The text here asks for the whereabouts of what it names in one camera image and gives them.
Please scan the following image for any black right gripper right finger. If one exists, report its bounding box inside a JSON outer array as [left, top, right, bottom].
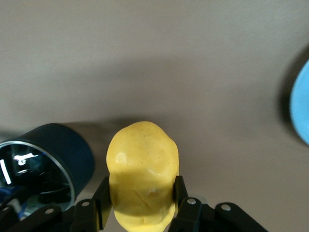
[[168, 175, 269, 232]]

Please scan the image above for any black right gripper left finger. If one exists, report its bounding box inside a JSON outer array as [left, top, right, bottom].
[[19, 175, 113, 232]]

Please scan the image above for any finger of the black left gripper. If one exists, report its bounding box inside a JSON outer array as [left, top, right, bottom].
[[0, 205, 20, 232]]

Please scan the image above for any yellow potato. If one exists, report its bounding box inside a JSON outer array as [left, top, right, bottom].
[[106, 120, 180, 232]]

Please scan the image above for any blue round plate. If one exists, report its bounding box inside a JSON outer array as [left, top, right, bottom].
[[289, 59, 309, 146]]

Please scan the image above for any brown table cloth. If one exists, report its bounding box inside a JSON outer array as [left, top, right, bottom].
[[0, 0, 309, 232]]

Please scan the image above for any dark pot with blue handle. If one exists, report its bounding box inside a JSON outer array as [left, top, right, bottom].
[[0, 123, 95, 211]]

